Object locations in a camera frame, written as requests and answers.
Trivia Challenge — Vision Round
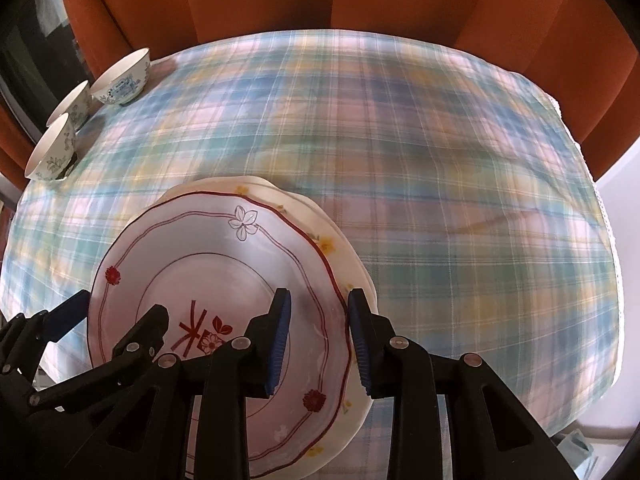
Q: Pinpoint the glass sliding door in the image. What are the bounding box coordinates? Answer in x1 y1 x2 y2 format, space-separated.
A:
0 0 96 141

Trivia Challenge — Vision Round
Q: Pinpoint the white blue-patterned bowl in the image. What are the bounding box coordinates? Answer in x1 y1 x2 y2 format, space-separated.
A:
46 80 92 133
90 47 152 107
25 112 77 182

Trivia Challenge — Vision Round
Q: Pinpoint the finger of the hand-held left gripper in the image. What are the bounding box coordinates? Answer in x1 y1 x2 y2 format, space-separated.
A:
27 304 171 411
0 290 92 363

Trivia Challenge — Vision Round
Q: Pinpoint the large scalloped yellow-flower plate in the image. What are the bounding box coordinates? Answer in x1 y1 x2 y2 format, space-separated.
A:
150 175 377 480

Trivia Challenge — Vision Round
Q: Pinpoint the plaid tablecloth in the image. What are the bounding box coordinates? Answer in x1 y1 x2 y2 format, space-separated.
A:
0 29 623 461

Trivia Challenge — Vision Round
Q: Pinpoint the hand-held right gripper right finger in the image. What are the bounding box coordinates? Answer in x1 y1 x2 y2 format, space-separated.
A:
348 287 578 480

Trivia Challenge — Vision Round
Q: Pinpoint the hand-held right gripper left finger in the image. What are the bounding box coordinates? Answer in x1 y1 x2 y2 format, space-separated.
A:
65 288 292 480

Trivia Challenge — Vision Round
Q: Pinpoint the small red-patterned plate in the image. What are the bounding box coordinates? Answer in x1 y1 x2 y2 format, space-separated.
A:
86 191 357 480

